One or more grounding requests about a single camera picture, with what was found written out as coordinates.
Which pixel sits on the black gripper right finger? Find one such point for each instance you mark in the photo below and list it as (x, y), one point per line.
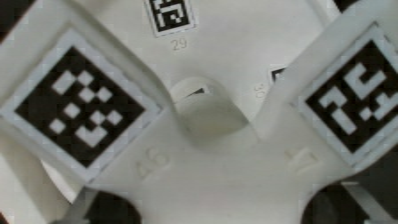
(345, 205)

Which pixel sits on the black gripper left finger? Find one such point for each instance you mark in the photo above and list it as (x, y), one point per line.
(99, 208)

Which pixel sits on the white cylindrical table leg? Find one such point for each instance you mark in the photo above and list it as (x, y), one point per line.
(209, 114)

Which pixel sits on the white cross-shaped table base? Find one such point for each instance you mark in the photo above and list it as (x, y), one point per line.
(201, 166)

